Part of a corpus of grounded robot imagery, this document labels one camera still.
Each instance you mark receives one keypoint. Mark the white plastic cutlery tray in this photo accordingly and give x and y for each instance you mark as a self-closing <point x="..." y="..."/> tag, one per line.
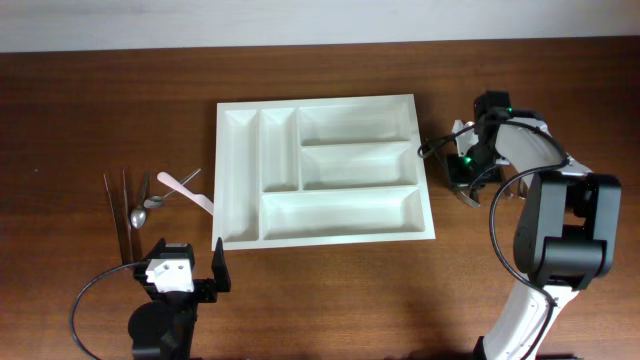
<point x="323" y="171"/>

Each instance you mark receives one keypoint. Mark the steel teaspoon upright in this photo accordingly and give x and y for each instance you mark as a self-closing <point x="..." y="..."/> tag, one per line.
<point x="138" y="214"/>

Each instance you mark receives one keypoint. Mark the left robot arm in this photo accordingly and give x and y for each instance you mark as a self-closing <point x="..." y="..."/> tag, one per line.
<point x="163" y="328"/>

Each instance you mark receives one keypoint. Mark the pink plastic knife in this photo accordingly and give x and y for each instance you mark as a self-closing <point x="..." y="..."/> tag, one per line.
<point x="199" y="199"/>

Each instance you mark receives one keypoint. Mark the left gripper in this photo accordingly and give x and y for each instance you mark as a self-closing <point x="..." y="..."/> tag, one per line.
<point x="207" y="287"/>

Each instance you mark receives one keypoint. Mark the steel fork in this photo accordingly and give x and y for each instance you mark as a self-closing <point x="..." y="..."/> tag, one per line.
<point x="468" y="197"/>
<point x="506" y="173"/>

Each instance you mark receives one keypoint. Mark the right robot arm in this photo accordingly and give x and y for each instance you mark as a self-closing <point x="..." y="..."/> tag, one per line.
<point x="566" y="233"/>

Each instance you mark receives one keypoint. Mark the steel teaspoon angled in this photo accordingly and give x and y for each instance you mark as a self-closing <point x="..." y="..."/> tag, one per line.
<point x="157" y="201"/>

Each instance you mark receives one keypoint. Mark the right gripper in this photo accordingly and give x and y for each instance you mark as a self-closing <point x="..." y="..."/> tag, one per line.
<point x="456" y="177"/>

